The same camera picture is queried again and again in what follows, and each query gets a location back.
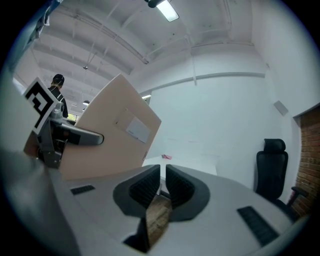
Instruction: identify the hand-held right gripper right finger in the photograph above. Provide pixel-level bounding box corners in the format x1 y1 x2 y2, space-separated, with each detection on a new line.
165 163 211 222

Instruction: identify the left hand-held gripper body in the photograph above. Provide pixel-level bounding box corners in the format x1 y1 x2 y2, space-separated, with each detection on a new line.
23 76 69 169

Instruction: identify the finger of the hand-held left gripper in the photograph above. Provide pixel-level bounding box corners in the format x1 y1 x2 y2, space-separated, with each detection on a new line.
50 119 105 147

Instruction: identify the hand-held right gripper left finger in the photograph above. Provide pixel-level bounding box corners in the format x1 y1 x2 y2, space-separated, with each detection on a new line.
112 164 161 218

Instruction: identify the beige board item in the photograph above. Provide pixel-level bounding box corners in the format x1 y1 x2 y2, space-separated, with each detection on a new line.
23 73 162 181

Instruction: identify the white table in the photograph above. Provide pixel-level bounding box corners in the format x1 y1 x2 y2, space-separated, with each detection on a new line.
141 154 218 176

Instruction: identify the black office chair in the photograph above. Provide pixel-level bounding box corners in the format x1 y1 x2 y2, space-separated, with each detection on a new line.
254 137 309 222

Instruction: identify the blue garment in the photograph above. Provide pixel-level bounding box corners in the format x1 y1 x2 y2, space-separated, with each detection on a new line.
23 0 65 51

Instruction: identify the white ceiling pipe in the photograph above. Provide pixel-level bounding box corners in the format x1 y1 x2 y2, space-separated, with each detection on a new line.
184 34 199 87

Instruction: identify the black ceiling fixture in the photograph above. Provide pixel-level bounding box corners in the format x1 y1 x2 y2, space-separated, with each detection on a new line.
144 0 164 9

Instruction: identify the rectangular ceiling light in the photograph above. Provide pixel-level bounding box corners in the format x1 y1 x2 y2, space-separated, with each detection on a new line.
155 0 180 23

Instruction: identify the grey wall panel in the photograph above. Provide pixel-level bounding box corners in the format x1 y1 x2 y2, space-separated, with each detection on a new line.
273 100 289 117

